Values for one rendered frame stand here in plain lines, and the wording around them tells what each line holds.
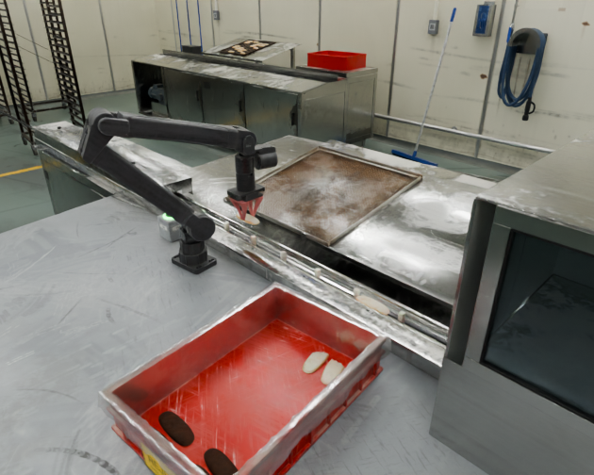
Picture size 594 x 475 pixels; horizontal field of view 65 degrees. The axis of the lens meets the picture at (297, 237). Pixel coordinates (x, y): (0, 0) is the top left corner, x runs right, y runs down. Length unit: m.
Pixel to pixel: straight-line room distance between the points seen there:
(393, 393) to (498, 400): 0.27
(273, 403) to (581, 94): 4.14
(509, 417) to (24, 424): 0.87
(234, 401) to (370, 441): 0.28
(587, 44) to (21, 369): 4.44
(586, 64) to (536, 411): 4.08
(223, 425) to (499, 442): 0.49
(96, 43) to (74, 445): 8.06
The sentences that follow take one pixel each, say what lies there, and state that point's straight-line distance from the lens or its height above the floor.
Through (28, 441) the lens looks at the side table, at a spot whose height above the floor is 0.82.
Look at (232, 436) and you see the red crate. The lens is 0.95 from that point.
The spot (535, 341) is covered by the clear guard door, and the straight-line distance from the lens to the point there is 0.76.
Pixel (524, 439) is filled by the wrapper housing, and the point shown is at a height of 0.94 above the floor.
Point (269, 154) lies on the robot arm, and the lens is 1.43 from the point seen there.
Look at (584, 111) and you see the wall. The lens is 4.76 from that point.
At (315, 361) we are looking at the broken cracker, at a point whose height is 0.83.
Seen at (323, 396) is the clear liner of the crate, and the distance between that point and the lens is 0.88.
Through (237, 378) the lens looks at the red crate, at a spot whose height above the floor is 0.82.
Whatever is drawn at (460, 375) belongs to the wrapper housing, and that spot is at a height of 0.99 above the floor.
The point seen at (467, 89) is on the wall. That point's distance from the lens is 5.11.
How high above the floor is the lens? 1.56
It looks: 28 degrees down
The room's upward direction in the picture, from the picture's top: straight up
